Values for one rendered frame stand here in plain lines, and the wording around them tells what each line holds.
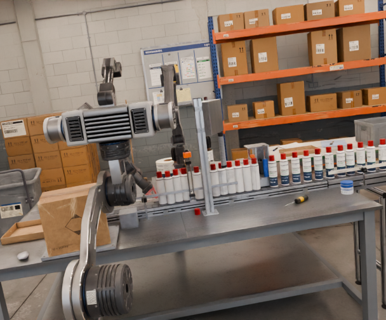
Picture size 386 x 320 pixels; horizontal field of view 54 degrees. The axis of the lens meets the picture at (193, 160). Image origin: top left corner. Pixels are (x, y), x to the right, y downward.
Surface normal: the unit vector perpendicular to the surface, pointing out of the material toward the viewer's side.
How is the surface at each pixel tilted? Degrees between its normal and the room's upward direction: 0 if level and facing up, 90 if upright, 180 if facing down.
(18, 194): 93
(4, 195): 93
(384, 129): 90
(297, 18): 90
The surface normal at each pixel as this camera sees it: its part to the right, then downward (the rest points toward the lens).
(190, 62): -0.01, 0.16
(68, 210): 0.28, 0.15
